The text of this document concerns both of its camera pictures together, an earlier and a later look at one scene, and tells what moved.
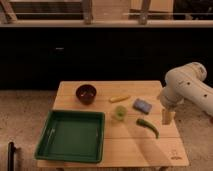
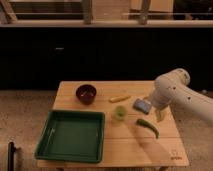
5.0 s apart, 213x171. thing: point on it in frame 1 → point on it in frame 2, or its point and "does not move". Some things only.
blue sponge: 142,106 does not move
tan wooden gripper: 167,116 → 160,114
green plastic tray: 73,136 does not move
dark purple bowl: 86,94 does not move
